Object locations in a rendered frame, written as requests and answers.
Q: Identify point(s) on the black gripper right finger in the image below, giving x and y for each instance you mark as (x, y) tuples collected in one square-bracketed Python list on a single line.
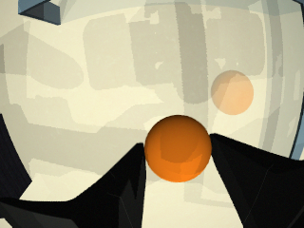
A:
[(266, 189)]

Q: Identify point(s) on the low clear corner wall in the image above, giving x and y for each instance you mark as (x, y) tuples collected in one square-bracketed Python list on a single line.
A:
[(285, 55)]

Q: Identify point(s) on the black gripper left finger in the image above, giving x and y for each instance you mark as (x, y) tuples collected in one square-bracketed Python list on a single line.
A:
[(116, 200)]

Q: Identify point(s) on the blue-grey l-shaped bar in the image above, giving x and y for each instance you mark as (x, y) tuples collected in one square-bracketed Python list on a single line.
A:
[(298, 146)]

